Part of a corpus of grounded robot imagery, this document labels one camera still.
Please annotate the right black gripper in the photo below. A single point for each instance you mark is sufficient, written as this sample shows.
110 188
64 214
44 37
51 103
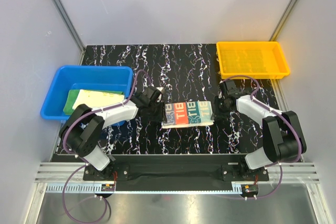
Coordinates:
216 114

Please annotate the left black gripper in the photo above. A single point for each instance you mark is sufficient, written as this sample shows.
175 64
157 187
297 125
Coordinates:
161 116

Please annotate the blue red patterned towel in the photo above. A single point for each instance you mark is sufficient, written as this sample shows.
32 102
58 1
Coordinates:
188 114

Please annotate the lime green patterned towel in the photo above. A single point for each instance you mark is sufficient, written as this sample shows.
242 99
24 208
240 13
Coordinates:
96 99

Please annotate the green microfiber towel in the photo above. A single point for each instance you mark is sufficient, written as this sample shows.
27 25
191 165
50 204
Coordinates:
71 98

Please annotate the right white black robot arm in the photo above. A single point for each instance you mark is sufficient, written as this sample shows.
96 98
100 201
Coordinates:
283 139

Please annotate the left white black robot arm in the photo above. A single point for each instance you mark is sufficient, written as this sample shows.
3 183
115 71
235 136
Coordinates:
82 130

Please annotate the yellow plastic tray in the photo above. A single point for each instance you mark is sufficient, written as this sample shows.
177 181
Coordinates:
257 59

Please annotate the blue plastic bin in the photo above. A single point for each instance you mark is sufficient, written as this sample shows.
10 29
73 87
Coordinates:
69 77

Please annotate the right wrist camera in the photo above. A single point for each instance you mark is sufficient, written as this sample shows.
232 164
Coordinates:
228 88

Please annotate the slotted cable duct rail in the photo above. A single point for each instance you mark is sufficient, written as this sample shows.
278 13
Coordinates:
123 188

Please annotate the right aluminium frame post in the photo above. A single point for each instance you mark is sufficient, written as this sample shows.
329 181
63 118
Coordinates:
283 19

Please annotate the aluminium frame post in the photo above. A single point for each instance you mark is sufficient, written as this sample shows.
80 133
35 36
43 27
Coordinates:
68 23
283 19

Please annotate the left aluminium frame post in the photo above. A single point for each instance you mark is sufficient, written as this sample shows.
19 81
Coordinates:
68 23

